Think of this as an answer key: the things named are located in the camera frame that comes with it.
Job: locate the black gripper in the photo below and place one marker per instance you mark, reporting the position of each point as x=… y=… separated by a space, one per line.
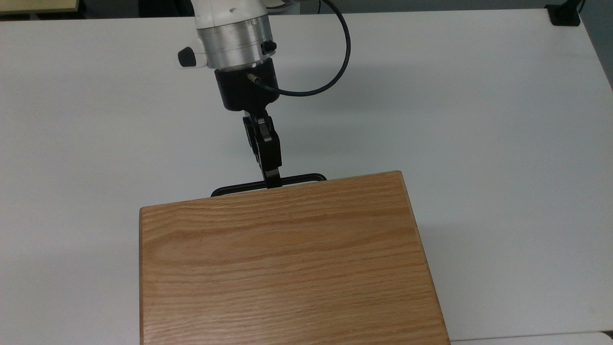
x=246 y=88

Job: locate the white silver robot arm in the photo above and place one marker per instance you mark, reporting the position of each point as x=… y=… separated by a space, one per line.
x=232 y=36

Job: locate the wooden two-drawer cabinet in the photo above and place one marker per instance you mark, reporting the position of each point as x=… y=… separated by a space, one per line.
x=287 y=268

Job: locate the light wooden desk edge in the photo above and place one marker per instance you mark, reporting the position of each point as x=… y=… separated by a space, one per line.
x=38 y=5

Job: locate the black clamp-mounted stand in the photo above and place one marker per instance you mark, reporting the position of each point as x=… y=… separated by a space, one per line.
x=565 y=14

